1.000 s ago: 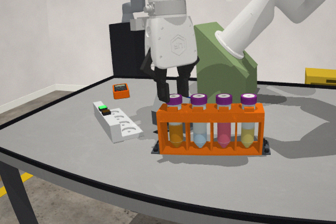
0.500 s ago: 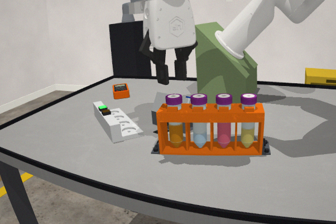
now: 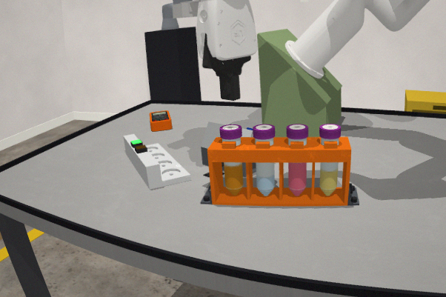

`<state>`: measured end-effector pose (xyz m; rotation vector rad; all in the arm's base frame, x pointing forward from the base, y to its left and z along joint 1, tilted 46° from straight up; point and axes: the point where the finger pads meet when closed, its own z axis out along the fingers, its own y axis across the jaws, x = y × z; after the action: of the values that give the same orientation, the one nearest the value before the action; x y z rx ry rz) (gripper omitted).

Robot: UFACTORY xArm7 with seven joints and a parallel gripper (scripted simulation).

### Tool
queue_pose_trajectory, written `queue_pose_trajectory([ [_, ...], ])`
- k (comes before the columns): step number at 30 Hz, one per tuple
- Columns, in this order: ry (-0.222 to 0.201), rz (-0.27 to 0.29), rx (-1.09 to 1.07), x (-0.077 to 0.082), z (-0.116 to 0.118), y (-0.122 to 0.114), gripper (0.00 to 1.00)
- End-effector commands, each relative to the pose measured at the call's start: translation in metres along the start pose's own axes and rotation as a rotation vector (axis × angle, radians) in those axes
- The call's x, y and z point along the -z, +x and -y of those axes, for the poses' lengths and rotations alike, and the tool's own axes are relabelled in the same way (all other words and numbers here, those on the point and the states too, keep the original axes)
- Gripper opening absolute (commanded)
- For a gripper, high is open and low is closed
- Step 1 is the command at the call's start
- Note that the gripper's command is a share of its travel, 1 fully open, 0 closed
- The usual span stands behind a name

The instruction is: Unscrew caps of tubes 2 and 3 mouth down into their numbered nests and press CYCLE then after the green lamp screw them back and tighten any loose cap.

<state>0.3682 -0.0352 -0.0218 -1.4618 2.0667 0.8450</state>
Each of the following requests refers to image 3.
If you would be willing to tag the orange test tube rack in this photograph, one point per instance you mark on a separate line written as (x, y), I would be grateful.
(280, 152)

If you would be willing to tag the purple screw cap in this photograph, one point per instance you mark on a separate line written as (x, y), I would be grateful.
(330, 131)
(231, 131)
(297, 131)
(264, 131)

